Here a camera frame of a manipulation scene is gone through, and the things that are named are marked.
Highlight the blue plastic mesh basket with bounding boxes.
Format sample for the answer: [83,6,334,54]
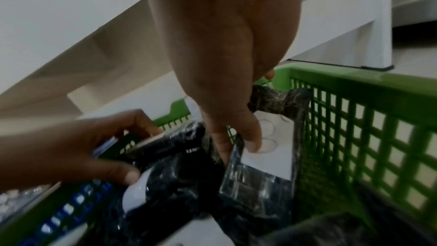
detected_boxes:
[20,179,113,246]

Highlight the white shelf unit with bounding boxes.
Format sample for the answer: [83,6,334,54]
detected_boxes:
[0,0,395,121]

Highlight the person's left hand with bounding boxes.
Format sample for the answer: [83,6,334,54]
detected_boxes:
[0,109,163,190]

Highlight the black item packet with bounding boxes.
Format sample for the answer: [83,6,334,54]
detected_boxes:
[91,122,219,216]
[218,84,311,213]

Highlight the black packets labelled B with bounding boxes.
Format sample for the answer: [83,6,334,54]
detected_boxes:
[95,179,437,246]

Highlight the green plastic mesh basket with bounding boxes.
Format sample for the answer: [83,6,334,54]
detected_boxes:
[0,65,437,246]

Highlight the person's right hand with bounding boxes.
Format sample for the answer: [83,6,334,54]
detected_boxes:
[137,0,305,164]

